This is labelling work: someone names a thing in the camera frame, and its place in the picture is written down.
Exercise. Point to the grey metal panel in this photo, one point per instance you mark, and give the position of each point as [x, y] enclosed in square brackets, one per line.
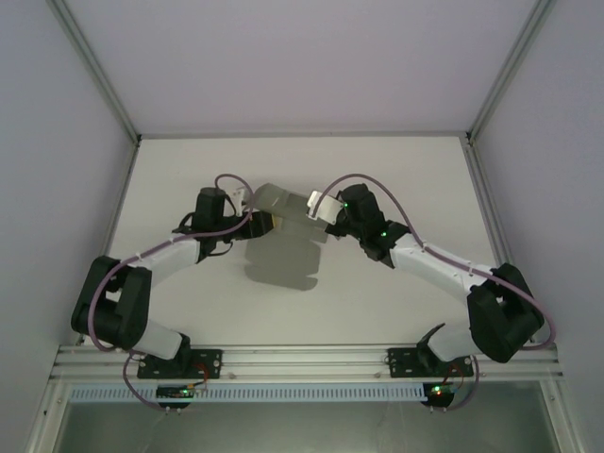
[302, 429]

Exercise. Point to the aluminium mounting rail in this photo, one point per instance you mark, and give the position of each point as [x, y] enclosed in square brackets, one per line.
[302, 361]

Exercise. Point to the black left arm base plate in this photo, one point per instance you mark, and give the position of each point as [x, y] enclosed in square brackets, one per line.
[207, 363]

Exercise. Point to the aluminium frame post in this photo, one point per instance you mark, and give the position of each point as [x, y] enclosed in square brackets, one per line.
[512, 66]
[96, 71]

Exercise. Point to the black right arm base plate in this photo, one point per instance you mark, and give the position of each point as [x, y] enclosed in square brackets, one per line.
[401, 363]

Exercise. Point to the grey cloth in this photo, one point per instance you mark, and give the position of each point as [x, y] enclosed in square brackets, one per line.
[283, 203]

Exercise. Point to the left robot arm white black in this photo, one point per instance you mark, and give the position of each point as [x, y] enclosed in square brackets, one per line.
[170, 252]

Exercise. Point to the left circuit board green light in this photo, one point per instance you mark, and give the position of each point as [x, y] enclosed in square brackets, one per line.
[179, 391]

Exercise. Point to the right circuit board green light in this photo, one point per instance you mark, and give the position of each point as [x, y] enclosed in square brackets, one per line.
[441, 391]

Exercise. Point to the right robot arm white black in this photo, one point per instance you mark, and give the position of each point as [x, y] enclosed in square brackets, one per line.
[424, 257]

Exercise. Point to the aluminium table edge rail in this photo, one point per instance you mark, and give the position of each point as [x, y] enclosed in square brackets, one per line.
[118, 226]
[491, 226]

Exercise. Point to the circuit board green light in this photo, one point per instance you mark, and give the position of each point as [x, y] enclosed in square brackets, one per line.
[441, 391]
[179, 391]

